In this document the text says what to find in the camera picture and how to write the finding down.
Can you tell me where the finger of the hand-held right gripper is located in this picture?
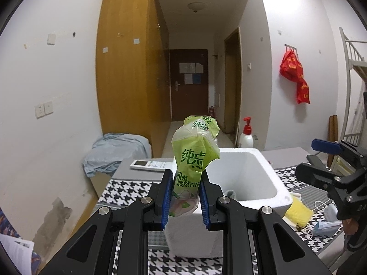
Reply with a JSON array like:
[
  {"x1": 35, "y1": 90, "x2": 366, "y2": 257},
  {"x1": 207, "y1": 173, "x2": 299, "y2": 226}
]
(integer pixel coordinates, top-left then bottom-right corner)
[
  {"x1": 295, "y1": 155, "x2": 345, "y2": 197},
  {"x1": 312, "y1": 139, "x2": 367, "y2": 164}
]

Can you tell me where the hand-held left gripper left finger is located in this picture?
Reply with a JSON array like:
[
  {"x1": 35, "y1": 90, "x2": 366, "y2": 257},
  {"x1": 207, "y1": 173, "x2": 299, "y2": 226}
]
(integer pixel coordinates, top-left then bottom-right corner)
[{"x1": 39, "y1": 170, "x2": 174, "y2": 275}]

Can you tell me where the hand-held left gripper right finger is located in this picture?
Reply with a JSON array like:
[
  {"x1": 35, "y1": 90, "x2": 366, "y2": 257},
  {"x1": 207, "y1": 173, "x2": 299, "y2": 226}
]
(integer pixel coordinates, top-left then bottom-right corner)
[{"x1": 199, "y1": 175, "x2": 330, "y2": 275}]

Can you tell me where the green tissue packet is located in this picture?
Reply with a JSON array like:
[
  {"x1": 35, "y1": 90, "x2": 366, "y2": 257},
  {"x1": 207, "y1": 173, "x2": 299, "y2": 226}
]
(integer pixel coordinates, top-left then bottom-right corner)
[{"x1": 169, "y1": 115, "x2": 221, "y2": 217}]

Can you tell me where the white foam box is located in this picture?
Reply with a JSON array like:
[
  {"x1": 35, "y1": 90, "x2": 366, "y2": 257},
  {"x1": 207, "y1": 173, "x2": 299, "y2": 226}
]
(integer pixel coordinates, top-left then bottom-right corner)
[{"x1": 165, "y1": 148, "x2": 293, "y2": 258}]

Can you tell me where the person's right hand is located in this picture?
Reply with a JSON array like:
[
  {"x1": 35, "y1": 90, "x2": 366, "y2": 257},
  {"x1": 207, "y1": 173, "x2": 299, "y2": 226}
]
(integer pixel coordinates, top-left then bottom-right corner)
[{"x1": 342, "y1": 219, "x2": 359, "y2": 235}]

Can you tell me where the blue face mask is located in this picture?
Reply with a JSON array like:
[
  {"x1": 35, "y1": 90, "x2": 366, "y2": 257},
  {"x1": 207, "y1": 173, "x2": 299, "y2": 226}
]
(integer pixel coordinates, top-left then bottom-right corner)
[
  {"x1": 305, "y1": 220, "x2": 343, "y2": 238},
  {"x1": 314, "y1": 201, "x2": 343, "y2": 221}
]

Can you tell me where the white remote control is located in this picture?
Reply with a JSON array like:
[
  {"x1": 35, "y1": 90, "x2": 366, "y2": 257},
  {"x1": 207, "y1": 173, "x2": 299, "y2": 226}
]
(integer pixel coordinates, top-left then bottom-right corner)
[{"x1": 130, "y1": 159, "x2": 173, "y2": 171}]

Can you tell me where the houndstooth tablecloth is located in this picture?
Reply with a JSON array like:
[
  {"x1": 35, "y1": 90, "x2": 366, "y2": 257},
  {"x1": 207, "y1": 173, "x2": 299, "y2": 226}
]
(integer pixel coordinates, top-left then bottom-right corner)
[{"x1": 72, "y1": 146, "x2": 345, "y2": 275}]

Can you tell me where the yellow sponge cloth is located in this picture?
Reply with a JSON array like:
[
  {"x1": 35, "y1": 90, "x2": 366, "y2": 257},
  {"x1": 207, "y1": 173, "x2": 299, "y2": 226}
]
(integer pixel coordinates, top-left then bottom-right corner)
[{"x1": 284, "y1": 196, "x2": 314, "y2": 227}]

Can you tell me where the light blue cloth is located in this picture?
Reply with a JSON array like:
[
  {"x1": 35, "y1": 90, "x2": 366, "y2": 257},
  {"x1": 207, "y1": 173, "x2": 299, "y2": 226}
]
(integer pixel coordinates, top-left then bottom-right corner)
[{"x1": 83, "y1": 133, "x2": 151, "y2": 177}]

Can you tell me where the white pump bottle red cap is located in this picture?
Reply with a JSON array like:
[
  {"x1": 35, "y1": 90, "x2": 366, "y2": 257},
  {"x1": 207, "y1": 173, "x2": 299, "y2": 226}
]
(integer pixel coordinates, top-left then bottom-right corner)
[{"x1": 239, "y1": 117, "x2": 254, "y2": 149}]

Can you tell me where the red plastic bag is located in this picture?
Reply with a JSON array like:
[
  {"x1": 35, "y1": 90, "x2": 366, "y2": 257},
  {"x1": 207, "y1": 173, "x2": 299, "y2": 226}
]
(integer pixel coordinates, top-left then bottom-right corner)
[{"x1": 279, "y1": 49, "x2": 311, "y2": 104}]

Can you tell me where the white metal bunk bed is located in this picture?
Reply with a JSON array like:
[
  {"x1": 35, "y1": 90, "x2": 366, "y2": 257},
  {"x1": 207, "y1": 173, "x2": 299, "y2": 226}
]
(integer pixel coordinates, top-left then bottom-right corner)
[{"x1": 338, "y1": 27, "x2": 367, "y2": 149}]

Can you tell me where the dark brown door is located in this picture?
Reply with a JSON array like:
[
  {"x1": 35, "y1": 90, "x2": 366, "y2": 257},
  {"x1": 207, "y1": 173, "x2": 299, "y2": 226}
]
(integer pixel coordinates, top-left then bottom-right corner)
[{"x1": 169, "y1": 49, "x2": 209, "y2": 121}]

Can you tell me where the wooden side door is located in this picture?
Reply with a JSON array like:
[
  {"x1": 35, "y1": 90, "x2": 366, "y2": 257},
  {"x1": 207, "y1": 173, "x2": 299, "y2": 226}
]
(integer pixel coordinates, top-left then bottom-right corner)
[{"x1": 224, "y1": 27, "x2": 243, "y2": 134}]

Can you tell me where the wooden wardrobe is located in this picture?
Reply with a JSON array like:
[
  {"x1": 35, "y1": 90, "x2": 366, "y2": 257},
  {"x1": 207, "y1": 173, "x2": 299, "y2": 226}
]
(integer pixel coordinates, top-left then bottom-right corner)
[{"x1": 95, "y1": 0, "x2": 172, "y2": 158}]

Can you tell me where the printed paper sheet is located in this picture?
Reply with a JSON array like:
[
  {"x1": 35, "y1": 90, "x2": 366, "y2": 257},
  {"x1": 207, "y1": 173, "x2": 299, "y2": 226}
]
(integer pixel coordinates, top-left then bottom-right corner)
[{"x1": 0, "y1": 233, "x2": 35, "y2": 275}]

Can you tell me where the ceiling lamp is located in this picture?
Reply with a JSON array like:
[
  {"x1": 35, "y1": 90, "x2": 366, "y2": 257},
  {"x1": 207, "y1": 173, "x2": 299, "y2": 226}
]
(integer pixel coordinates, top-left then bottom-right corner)
[{"x1": 188, "y1": 2, "x2": 207, "y2": 14}]

